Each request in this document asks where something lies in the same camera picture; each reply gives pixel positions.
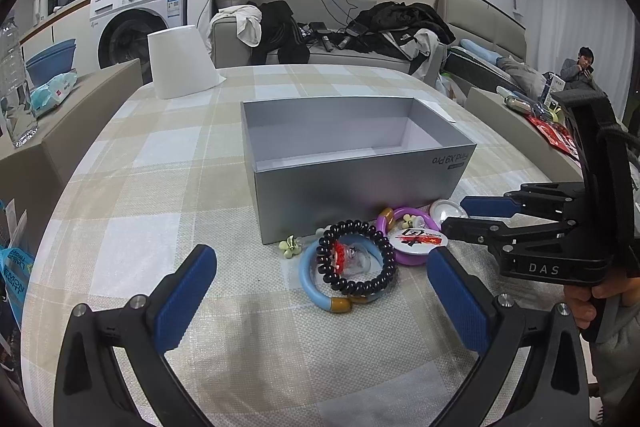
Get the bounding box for checkered tablecloth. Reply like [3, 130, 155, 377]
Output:
[20, 64, 601, 427]

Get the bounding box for clear plastic water bottle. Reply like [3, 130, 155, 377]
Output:
[0, 16, 40, 148]

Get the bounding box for person's right forearm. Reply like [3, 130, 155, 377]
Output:
[590, 297, 640, 423]

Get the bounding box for black jacket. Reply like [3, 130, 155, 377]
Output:
[350, 2, 456, 58]

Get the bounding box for round silver pin badge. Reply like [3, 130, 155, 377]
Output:
[429, 199, 468, 225]

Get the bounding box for blue bangle with amber segment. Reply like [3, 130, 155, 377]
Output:
[299, 238, 396, 315]

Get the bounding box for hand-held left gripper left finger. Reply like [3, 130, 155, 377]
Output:
[54, 244, 218, 427]

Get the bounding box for black striped trousers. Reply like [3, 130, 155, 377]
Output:
[250, 0, 311, 65]

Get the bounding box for round printed pin badge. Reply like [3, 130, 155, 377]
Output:
[389, 227, 445, 254]

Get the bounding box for red clear hair clip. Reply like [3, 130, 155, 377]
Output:
[327, 243, 373, 278]

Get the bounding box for beige upholstered chair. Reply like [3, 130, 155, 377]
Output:
[465, 87, 591, 178]
[0, 58, 143, 258]

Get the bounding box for green flower hair clip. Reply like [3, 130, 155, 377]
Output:
[278, 235, 303, 260]

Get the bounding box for grey cardboard box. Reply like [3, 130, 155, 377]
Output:
[241, 96, 478, 247]

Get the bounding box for black spiral hair tie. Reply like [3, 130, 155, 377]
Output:
[316, 219, 397, 297]

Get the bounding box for purple bangle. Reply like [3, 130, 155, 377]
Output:
[375, 206, 443, 268]

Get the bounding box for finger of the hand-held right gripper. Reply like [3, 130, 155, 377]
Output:
[440, 216, 581, 253]
[459, 182, 587, 219]

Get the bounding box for red packet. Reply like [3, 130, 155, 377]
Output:
[527, 114, 583, 155]

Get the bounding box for white paper cone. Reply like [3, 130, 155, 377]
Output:
[147, 25, 227, 100]

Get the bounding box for white grey garment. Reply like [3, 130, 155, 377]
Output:
[385, 29, 441, 80]

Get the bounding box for white washing machine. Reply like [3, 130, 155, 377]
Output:
[89, 0, 188, 72]

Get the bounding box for grey sofa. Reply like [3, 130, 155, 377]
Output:
[209, 14, 443, 80]

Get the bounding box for person's right hand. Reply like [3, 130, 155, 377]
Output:
[564, 274, 632, 333]

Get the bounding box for blue plastic bag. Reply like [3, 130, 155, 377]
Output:
[0, 247, 36, 333]

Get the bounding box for blue plastic basin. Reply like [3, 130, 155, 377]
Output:
[24, 38, 77, 86]

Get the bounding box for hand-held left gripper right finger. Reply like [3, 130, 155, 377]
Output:
[426, 246, 601, 427]

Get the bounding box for wet wipes pack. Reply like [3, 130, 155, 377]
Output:
[29, 73, 78, 115]

